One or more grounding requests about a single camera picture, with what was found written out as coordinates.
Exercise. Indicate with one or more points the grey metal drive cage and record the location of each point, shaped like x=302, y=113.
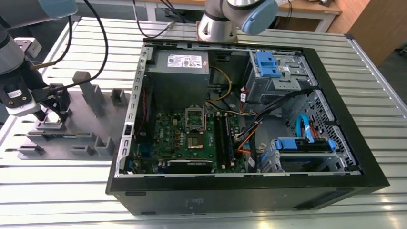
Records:
x=287, y=84

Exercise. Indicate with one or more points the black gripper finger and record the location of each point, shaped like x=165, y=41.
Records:
x=40, y=115
x=63, y=107

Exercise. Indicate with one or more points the green motherboard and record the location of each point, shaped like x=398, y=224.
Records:
x=169, y=133

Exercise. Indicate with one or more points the brown wooden cabinet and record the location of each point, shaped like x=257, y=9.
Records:
x=375, y=28

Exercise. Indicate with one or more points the blue board connector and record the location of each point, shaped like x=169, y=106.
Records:
x=147, y=152

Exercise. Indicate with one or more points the black RAM slot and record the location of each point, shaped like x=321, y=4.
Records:
x=231, y=140
x=222, y=140
x=218, y=140
x=226, y=140

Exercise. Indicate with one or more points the grey power supply unit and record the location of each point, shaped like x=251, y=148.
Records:
x=183, y=60

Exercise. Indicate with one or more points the wooden desk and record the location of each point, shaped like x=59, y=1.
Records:
x=318, y=8

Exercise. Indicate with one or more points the silver wrist mount bracket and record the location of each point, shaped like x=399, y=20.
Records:
x=30, y=46

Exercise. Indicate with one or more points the black graphics card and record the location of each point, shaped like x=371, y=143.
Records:
x=191, y=167

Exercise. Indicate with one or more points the black PC case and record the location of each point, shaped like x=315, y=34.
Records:
x=254, y=198

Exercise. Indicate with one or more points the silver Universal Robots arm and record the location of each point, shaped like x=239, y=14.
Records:
x=219, y=23

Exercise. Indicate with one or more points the hard disk in blue carrier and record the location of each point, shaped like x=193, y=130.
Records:
x=286, y=145

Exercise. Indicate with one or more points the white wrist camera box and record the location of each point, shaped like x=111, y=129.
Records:
x=22, y=107

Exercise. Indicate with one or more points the RAM stick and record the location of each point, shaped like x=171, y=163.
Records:
x=58, y=136

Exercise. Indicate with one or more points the grey parts rack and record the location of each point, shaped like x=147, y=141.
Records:
x=79, y=114

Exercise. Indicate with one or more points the blue disk carrier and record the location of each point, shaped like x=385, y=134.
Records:
x=267, y=64
x=263, y=162

